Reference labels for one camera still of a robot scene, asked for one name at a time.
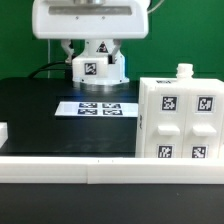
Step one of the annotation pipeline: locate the white marker base sheet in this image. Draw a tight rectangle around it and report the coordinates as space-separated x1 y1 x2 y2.
55 101 138 117

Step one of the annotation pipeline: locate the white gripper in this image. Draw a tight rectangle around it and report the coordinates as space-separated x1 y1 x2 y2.
32 0 150 64

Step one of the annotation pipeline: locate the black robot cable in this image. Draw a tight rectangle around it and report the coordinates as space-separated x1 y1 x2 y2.
27 59 74 80

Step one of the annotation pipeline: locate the white cabinet body box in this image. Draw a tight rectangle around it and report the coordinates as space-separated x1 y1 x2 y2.
135 63 224 158

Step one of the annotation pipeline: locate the small white cabinet top block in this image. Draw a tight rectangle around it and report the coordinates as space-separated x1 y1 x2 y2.
72 54 129 86

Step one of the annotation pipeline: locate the white cable on wall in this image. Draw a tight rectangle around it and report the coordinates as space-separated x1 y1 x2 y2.
47 39 53 79

